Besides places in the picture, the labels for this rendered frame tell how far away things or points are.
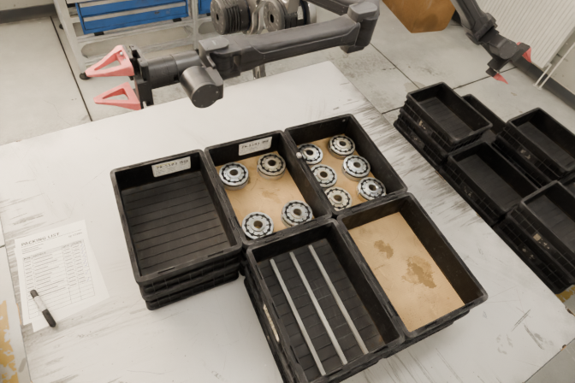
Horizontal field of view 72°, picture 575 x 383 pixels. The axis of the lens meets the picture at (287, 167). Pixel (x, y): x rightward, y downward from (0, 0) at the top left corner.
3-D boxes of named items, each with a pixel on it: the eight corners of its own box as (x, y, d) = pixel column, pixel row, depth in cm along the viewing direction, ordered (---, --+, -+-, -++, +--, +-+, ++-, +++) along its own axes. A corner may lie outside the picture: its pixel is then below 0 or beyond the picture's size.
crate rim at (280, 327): (244, 250, 116) (244, 247, 114) (333, 220, 126) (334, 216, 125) (304, 394, 95) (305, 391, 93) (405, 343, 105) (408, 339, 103)
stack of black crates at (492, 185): (423, 192, 239) (447, 155, 212) (457, 175, 251) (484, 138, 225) (471, 246, 219) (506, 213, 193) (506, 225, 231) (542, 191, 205)
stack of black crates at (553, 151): (467, 170, 255) (506, 120, 220) (497, 156, 267) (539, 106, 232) (516, 219, 235) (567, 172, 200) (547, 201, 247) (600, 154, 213)
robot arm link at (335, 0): (382, 32, 108) (394, -4, 101) (363, 54, 100) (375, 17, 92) (244, -27, 118) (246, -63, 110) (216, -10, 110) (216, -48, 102)
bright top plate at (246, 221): (238, 216, 129) (238, 215, 128) (267, 209, 132) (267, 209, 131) (247, 244, 123) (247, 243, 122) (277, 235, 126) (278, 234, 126)
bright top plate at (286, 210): (277, 204, 134) (278, 203, 133) (305, 197, 137) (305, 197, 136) (288, 230, 128) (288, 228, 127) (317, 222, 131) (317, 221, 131)
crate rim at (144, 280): (109, 174, 126) (108, 169, 125) (202, 152, 137) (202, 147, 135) (137, 287, 105) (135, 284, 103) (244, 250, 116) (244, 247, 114)
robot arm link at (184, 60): (196, 66, 84) (195, 42, 80) (210, 85, 81) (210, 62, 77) (164, 73, 82) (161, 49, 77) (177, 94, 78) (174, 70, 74)
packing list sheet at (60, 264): (8, 242, 129) (7, 241, 129) (83, 216, 139) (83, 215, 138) (26, 335, 113) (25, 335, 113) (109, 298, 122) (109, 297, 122)
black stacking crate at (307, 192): (204, 169, 144) (203, 149, 136) (278, 150, 155) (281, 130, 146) (242, 264, 123) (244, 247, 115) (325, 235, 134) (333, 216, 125)
